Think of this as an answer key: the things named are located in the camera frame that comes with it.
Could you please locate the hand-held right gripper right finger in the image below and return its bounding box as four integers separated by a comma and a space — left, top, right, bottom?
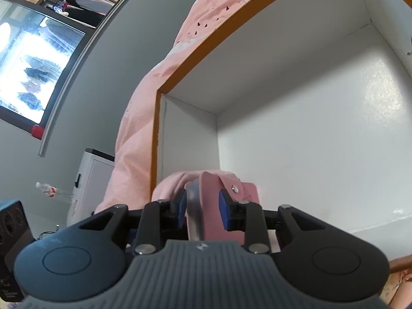
218, 188, 326, 254

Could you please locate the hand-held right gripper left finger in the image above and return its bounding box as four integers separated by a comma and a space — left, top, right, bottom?
77, 188, 188, 255

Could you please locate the orange cardboard box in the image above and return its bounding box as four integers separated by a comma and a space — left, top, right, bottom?
150, 0, 412, 274

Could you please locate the clear plastic bottle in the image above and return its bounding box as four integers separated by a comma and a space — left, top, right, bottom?
35, 182, 74, 201

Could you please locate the white cabinet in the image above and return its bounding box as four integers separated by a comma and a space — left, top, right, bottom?
66, 148, 116, 227

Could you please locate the pink printed duvet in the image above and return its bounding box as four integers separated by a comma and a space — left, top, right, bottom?
95, 0, 269, 216

